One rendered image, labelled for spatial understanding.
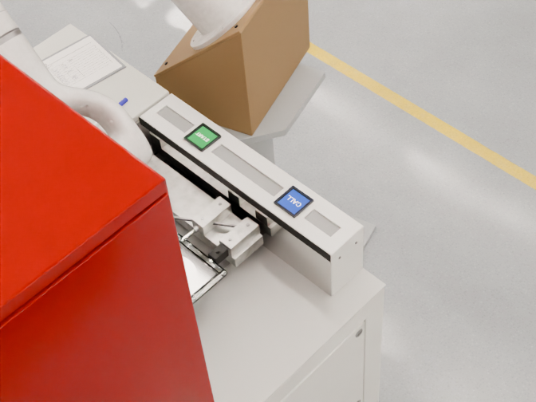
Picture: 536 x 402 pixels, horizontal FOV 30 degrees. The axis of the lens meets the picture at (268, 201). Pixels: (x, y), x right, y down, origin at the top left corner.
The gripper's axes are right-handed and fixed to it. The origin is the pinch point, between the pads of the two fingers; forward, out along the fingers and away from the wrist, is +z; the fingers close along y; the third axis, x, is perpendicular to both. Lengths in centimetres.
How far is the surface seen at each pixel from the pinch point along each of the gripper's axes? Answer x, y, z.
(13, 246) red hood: 1, -60, -84
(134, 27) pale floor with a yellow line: -11, 181, 98
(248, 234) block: -25.5, 5.4, 7.3
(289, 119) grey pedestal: -42, 42, 16
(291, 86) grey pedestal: -45, 52, 16
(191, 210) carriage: -15.6, 16.5, 10.0
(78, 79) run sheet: 3, 52, 1
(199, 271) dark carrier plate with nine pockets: -14.6, -0.4, 8.0
